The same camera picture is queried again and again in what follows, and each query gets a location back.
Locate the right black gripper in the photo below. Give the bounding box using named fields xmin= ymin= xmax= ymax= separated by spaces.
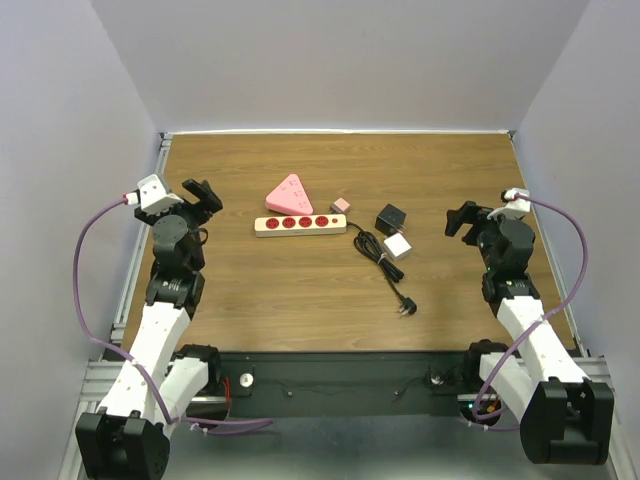
xmin=444 ymin=200 xmax=514 ymax=272

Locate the white USB charger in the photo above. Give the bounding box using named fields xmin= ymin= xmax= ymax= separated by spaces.
xmin=383 ymin=232 xmax=412 ymax=261

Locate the black cube socket adapter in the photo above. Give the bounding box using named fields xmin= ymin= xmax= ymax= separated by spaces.
xmin=375 ymin=204 xmax=406 ymax=237

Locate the pink triangular power socket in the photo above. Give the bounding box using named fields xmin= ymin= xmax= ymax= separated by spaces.
xmin=265 ymin=173 xmax=314 ymax=216

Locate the white red power strip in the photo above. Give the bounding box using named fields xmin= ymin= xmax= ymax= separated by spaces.
xmin=254 ymin=214 xmax=347 ymax=238

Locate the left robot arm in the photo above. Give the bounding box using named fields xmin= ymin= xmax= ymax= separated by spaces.
xmin=75 ymin=174 xmax=223 ymax=479

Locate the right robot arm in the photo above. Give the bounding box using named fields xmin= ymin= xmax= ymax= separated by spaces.
xmin=445 ymin=189 xmax=614 ymax=465

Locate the small pink charger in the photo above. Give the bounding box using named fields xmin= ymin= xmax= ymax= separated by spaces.
xmin=330 ymin=198 xmax=351 ymax=215

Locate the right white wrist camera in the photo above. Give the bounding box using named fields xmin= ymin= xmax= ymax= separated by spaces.
xmin=487 ymin=188 xmax=531 ymax=220

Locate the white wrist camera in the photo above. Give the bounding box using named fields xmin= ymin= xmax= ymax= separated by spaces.
xmin=123 ymin=174 xmax=184 ymax=215
xmin=487 ymin=188 xmax=531 ymax=220

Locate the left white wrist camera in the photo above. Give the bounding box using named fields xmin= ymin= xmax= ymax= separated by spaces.
xmin=123 ymin=174 xmax=184 ymax=215

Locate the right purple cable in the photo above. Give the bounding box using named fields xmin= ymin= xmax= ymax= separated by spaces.
xmin=459 ymin=195 xmax=590 ymax=433

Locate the purple cable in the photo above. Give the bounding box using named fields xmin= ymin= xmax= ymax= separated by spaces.
xmin=73 ymin=197 xmax=275 ymax=436
xmin=459 ymin=195 xmax=590 ymax=433

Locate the black power cord with plug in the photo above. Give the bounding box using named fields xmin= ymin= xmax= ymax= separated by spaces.
xmin=345 ymin=219 xmax=418 ymax=318

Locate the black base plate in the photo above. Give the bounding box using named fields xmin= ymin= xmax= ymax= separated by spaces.
xmin=187 ymin=351 xmax=478 ymax=419

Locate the aluminium frame rail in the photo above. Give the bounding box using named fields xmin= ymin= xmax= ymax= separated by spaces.
xmin=79 ymin=132 xmax=174 ymax=401

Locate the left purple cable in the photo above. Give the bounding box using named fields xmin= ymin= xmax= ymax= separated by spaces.
xmin=73 ymin=197 xmax=275 ymax=436

